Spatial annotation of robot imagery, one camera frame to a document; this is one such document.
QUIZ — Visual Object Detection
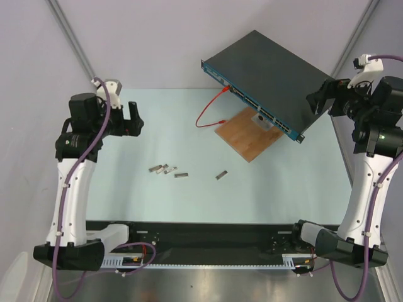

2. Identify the wooden base board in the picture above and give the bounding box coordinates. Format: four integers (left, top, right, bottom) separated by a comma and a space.
215, 107, 284, 162

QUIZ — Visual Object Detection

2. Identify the silver SFP module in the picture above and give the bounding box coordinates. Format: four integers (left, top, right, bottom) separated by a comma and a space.
149, 165, 162, 172
215, 171, 228, 180
164, 167, 177, 174
174, 172, 189, 178
156, 164, 169, 174

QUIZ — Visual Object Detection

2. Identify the right aluminium frame post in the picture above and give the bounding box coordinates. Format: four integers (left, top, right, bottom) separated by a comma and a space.
331, 0, 381, 78

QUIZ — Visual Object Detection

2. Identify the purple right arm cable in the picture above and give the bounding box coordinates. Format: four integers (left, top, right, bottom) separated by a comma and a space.
329, 55, 403, 300

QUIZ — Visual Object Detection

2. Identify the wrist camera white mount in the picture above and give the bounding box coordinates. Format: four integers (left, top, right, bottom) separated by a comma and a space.
91, 78, 122, 109
348, 54, 383, 89

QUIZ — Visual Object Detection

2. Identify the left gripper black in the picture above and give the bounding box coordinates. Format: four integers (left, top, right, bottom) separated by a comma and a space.
93, 98, 144, 138

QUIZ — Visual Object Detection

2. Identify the blue black network switch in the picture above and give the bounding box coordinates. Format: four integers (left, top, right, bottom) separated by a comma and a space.
201, 30, 330, 143

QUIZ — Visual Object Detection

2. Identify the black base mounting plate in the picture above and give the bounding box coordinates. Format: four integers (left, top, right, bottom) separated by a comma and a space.
84, 220, 341, 267

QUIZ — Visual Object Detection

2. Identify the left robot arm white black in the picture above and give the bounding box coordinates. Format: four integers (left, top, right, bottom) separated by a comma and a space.
33, 92, 144, 271

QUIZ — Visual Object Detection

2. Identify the left aluminium frame post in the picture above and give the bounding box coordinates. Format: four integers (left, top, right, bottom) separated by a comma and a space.
45, 0, 96, 79

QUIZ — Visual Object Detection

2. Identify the aluminium frame post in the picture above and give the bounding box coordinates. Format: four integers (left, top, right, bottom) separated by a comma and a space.
45, 0, 96, 79
331, 0, 381, 78

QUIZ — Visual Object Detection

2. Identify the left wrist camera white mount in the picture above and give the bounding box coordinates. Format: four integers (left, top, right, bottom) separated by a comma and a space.
91, 78, 122, 109

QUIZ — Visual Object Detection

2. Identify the white slotted cable duct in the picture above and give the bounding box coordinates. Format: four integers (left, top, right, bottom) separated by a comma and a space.
101, 254, 314, 271

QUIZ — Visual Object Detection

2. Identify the red ethernet cable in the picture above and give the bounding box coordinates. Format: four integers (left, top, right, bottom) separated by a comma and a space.
195, 85, 231, 128

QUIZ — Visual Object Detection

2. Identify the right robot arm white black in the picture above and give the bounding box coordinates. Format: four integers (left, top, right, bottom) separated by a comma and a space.
290, 76, 402, 267

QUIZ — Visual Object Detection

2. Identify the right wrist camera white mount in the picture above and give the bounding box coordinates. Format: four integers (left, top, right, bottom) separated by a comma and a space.
348, 54, 383, 89

